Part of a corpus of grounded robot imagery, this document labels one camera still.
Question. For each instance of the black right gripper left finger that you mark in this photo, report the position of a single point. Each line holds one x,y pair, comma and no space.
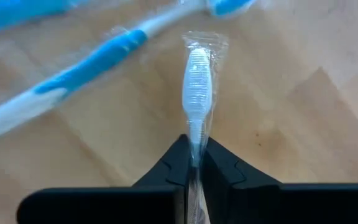
172,171

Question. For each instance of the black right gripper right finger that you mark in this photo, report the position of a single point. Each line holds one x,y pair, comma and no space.
225,171

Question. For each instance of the blue toothbrush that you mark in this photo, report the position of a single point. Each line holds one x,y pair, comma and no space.
17,12
89,67
197,87

